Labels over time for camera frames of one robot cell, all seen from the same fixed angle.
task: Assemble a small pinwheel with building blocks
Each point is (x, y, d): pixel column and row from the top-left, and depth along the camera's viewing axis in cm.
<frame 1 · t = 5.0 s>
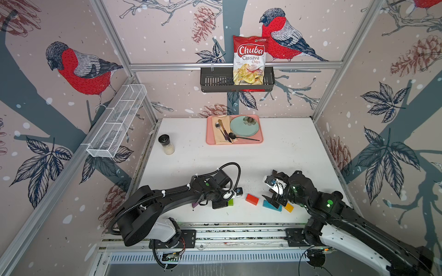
left hand: (228, 195, 84), fingers open
right hand: (269, 182, 76), fingers open
pink serving tray: (210, 138, 113), on the table
mint green flower plate: (244, 126, 120), on the table
beige cloth napkin: (221, 127, 118), on the table
black spoon: (232, 135, 113), on the table
silver spoon: (218, 126, 119), on the table
iridescent gold purple knife: (225, 130, 116), on the table
glass shaker black lid: (164, 140, 97), point 12 cm above the table
red rectangular block: (252, 199, 85), point 2 cm above the table
yellow rectangular block: (289, 207, 83), point 2 cm above the table

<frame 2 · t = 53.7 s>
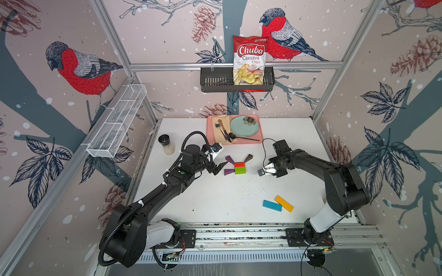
left hand: (222, 150, 81), fingers open
right hand: (271, 164, 96), fingers open
red rectangular block: (239, 164, 99), on the table
purple wedge block lower: (227, 171, 94), point 3 cm above the table
green rectangular block: (240, 170, 95), point 3 cm above the table
dark brown wedge lower: (248, 157, 100), point 2 cm above the table
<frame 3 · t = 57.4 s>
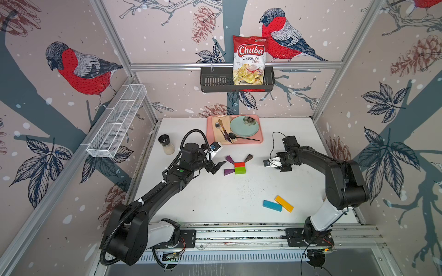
left hand: (221, 150, 82), fingers open
right hand: (277, 159, 97), fingers closed
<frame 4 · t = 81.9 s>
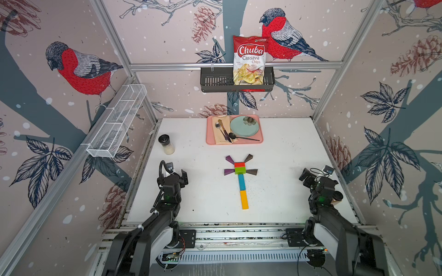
left hand: (175, 168, 88), fingers open
right hand: (312, 170, 88), fingers open
yellow rectangular block: (244, 199, 87), on the table
teal rectangular block: (242, 185, 92), on the table
dark brown wedge upper: (252, 171, 94), point 3 cm above the table
the other named things where they were.

